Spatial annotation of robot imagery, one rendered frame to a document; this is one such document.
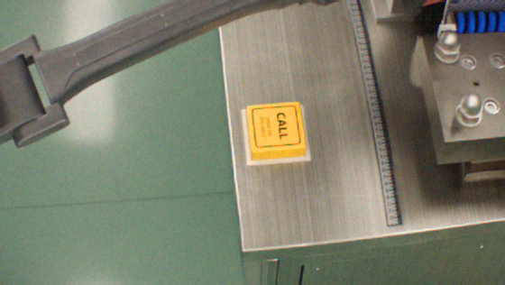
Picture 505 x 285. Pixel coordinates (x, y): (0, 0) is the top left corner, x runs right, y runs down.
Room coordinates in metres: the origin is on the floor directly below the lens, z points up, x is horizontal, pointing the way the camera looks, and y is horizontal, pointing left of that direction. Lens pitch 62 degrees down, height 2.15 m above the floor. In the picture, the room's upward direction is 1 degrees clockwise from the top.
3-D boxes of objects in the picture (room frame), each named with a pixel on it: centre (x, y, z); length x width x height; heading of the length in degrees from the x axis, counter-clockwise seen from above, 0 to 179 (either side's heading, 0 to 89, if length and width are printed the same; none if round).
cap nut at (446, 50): (0.75, -0.25, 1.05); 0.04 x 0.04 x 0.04
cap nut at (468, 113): (0.65, -0.27, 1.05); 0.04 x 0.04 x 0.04
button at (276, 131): (0.69, -0.03, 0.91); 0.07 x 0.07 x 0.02; 7
